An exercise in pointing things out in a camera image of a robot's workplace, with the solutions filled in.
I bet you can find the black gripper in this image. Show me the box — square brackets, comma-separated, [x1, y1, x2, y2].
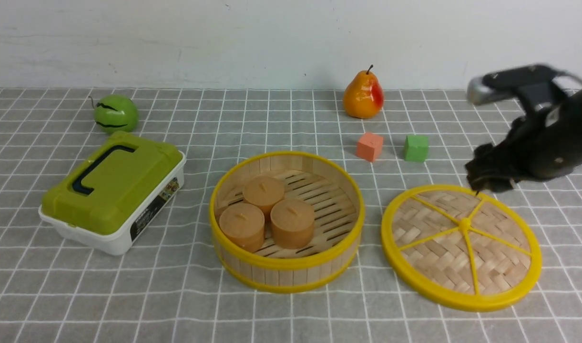
[465, 89, 582, 194]

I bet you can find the woven bamboo steamer lid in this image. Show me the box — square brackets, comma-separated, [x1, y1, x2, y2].
[381, 184, 543, 312]

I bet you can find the yellow rimmed bamboo steamer basket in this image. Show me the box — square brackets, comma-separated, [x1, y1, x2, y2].
[209, 151, 366, 293]

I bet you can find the green foam cube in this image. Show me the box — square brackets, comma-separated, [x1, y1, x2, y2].
[403, 134, 429, 162]

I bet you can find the orange foam cube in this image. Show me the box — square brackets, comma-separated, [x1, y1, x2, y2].
[355, 132, 384, 162]

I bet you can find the orange toy pear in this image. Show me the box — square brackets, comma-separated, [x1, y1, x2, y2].
[342, 65, 385, 120]

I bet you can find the brown bun front right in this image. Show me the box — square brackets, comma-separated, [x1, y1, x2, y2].
[270, 198, 315, 249]

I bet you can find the brown bun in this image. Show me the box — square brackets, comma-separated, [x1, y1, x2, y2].
[219, 202, 265, 252]
[270, 198, 315, 249]
[243, 176, 285, 218]

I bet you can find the brown bun rear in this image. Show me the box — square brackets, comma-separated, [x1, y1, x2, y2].
[243, 176, 285, 218]

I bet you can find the brown bun front left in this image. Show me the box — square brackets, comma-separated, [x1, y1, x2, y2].
[219, 202, 265, 252]

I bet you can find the green toy melon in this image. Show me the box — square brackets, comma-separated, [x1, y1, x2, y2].
[89, 94, 140, 134]

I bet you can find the green lidded white plastic box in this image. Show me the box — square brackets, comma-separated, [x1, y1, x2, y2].
[39, 131, 186, 256]

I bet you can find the grey checked tablecloth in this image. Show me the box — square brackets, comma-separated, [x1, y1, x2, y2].
[0, 88, 582, 343]

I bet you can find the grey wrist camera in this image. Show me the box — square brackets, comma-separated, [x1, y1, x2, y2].
[466, 63, 582, 114]

